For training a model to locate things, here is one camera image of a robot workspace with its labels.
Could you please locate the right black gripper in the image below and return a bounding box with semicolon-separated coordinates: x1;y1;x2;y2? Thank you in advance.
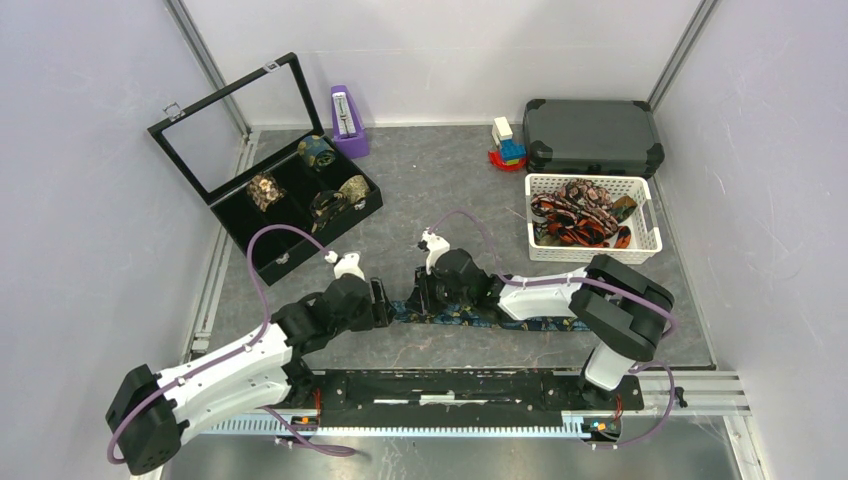
404;263;473;316

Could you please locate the rolled teal tie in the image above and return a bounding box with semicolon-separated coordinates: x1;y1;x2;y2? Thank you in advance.
297;135;337;172

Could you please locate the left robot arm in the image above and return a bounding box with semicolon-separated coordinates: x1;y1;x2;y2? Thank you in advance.
105;274;394;475

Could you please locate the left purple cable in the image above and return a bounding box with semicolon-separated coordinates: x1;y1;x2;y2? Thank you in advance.
107;225;359;465

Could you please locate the rolled olive gold tie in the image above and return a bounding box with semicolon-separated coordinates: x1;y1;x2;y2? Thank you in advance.
339;175;371;206

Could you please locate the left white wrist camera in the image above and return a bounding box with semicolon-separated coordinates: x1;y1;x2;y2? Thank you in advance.
324;250;366;280

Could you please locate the black tie display box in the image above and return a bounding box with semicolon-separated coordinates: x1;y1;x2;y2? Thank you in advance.
148;52;383;286

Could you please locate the rolled brown floral tie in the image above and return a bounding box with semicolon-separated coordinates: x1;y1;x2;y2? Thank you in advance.
246;173;287;212

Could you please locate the blue yellow patterned tie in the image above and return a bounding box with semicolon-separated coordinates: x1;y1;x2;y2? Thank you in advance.
391;301;589;332

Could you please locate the dark grey hard case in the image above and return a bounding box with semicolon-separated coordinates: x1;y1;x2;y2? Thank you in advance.
522;99;665;179

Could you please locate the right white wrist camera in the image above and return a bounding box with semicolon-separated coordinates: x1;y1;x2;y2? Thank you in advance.
418;230;451;275

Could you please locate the purple metronome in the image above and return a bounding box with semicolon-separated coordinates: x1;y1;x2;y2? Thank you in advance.
331;85;370;159

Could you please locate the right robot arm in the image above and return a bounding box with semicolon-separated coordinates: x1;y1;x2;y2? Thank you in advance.
405;249;678;408

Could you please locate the colourful toy block stack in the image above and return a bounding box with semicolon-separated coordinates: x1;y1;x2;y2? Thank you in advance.
488;117;527;172

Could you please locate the white plastic basket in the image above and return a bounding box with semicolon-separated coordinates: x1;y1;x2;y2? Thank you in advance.
525;174;662;265

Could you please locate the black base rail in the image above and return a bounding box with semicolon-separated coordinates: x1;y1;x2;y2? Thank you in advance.
280;369;644;429

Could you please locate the orange black tie pile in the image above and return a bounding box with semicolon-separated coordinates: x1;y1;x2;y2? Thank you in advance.
530;179;637;249

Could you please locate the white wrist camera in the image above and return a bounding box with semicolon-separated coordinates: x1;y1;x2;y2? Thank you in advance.
324;250;366;280
418;230;451;275

